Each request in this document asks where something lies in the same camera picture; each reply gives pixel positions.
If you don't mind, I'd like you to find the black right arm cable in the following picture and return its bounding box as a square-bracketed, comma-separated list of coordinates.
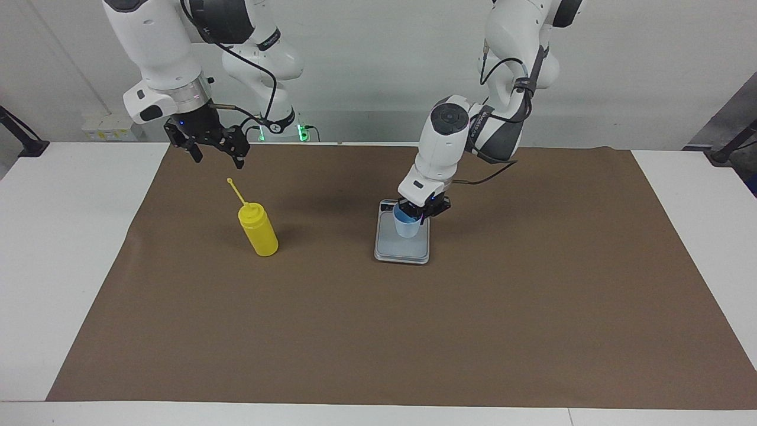
[180, 0, 280, 128]

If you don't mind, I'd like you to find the silver digital kitchen scale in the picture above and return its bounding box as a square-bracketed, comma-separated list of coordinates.
[374, 199, 431, 265]

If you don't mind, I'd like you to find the black right base cable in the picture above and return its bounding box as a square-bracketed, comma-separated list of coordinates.
[238, 114, 321, 143]

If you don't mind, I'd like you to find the yellow squeeze bottle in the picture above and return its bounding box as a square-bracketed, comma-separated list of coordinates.
[227, 177, 279, 257]

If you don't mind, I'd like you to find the white power strip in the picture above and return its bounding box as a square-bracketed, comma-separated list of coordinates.
[81, 114, 138, 141]

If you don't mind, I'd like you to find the light blue plastic cup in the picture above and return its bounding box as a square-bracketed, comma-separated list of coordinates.
[393, 205, 422, 238]

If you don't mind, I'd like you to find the black clamp mount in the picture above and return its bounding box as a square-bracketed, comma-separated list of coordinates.
[704, 118, 757, 164]
[0, 105, 50, 158]

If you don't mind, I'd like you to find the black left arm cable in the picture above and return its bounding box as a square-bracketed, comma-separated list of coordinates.
[447, 40, 551, 187]

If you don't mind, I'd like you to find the dark grey panel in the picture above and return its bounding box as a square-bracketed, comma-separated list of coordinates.
[683, 83, 757, 151]

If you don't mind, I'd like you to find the brown table mat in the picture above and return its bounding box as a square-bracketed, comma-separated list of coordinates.
[46, 142, 757, 410]

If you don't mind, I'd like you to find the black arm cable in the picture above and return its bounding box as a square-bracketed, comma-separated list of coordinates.
[180, 0, 280, 128]
[447, 40, 551, 187]

